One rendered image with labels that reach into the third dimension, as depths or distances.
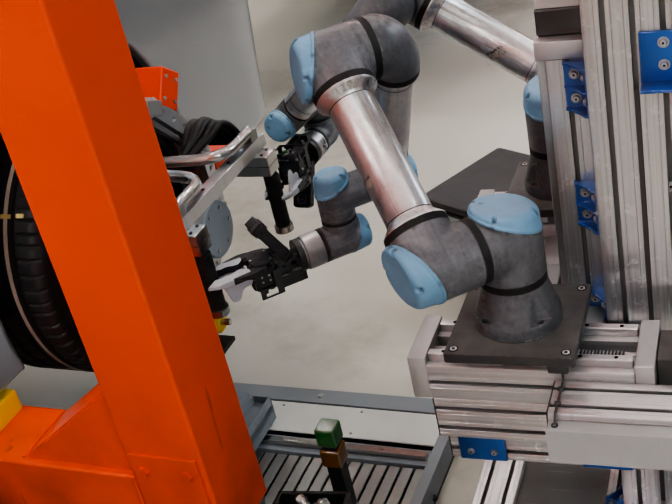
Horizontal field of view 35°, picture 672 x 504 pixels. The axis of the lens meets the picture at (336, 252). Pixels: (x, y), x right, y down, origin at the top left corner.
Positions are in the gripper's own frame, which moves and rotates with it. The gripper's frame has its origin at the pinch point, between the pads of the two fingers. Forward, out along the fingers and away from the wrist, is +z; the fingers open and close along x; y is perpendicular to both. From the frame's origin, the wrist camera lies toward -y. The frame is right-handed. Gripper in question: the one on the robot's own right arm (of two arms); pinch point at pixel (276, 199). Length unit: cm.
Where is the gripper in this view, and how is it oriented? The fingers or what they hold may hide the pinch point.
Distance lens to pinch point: 242.7
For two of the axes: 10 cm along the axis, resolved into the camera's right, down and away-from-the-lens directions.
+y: -2.1, -8.5, -4.8
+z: -3.5, 5.2, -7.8
